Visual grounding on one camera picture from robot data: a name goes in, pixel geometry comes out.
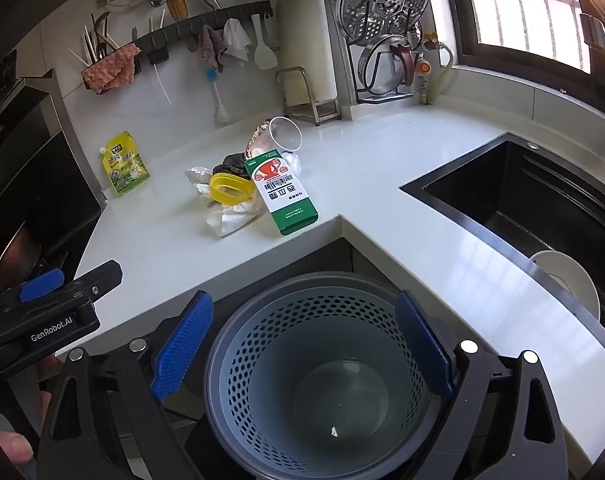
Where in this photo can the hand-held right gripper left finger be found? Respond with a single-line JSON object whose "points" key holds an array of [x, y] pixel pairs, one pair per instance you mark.
{"points": [[182, 345]]}

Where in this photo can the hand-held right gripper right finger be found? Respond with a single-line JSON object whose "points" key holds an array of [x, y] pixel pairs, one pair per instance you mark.
{"points": [[425, 345]]}

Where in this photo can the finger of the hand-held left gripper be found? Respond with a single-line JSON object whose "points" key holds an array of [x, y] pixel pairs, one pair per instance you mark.
{"points": [[42, 282], [100, 277]]}

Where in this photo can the gray perforated waste bin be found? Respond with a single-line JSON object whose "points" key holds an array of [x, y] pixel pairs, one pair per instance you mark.
{"points": [[332, 395]]}

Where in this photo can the white paper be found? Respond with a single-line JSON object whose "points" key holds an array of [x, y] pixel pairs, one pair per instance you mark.
{"points": [[232, 220]]}

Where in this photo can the clear plastic bag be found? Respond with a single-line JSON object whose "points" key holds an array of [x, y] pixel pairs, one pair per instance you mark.
{"points": [[197, 177]]}

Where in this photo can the green and white carton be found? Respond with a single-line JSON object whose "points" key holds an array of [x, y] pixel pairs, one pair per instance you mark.
{"points": [[282, 195]]}

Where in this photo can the person's left hand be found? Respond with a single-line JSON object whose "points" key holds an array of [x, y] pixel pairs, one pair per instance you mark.
{"points": [[13, 447]]}

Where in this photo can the black kitchen stove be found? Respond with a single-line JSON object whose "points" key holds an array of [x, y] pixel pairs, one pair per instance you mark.
{"points": [[42, 185]]}

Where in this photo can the yellow green spout pouch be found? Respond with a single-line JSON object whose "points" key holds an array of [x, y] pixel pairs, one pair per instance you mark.
{"points": [[125, 165]]}

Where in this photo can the white plate in sink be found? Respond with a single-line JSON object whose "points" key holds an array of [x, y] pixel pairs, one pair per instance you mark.
{"points": [[567, 275]]}

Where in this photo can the black kitchen sink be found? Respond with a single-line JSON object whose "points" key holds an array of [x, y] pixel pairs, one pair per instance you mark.
{"points": [[507, 195]]}

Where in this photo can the black crumpled cloth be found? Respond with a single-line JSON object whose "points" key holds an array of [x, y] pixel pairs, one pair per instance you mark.
{"points": [[230, 162]]}

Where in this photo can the white plastic straw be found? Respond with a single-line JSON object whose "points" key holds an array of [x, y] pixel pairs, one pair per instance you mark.
{"points": [[163, 85]]}

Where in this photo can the crumpled printed wrapper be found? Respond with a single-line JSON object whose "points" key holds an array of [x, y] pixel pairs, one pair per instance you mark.
{"points": [[257, 142]]}

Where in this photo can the pink dish cloth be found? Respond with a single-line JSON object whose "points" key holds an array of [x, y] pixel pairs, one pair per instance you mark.
{"points": [[110, 67]]}

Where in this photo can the crumpled white tissue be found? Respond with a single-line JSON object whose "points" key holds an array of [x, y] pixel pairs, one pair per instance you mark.
{"points": [[292, 164]]}

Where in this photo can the white bottle brush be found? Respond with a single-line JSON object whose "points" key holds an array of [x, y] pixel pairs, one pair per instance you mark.
{"points": [[217, 100]]}

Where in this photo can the clear plastic cup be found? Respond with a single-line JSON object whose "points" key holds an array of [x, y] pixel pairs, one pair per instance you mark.
{"points": [[285, 135]]}

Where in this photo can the bundle of chopsticks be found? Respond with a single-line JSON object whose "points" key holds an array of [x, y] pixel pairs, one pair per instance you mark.
{"points": [[89, 42]]}

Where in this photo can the metal cutting board holder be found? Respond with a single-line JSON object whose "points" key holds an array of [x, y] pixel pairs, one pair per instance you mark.
{"points": [[327, 110]]}

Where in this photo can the gray rag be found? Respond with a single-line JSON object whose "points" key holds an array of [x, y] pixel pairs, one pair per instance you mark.
{"points": [[210, 45]]}

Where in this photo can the white rag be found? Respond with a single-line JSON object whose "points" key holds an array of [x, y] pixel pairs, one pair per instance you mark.
{"points": [[236, 40]]}

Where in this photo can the white rice paddle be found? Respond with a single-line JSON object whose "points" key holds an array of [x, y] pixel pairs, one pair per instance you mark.
{"points": [[265, 55]]}

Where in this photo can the gas valve orange knob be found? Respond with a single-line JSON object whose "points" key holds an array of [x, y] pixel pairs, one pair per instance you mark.
{"points": [[422, 67]]}

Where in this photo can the glass pot lid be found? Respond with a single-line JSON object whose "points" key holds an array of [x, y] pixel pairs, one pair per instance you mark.
{"points": [[377, 70]]}

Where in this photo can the metal strainer on rack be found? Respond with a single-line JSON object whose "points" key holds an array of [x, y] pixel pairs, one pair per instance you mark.
{"points": [[350, 75]]}

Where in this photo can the wooden spatula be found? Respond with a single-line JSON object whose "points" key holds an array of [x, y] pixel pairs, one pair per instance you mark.
{"points": [[175, 7]]}

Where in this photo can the white cutting board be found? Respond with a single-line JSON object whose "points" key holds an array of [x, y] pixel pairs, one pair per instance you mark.
{"points": [[302, 35]]}

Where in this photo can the steel steamer basket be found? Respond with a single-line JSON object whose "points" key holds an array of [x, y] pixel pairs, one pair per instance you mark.
{"points": [[382, 0]]}

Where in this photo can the barred window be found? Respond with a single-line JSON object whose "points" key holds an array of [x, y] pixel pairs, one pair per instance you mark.
{"points": [[522, 10]]}

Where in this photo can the chrome sink faucet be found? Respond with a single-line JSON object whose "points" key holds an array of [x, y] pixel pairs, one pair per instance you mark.
{"points": [[595, 32]]}

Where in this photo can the black wall hook rail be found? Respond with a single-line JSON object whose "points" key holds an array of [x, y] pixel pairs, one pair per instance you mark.
{"points": [[182, 30]]}

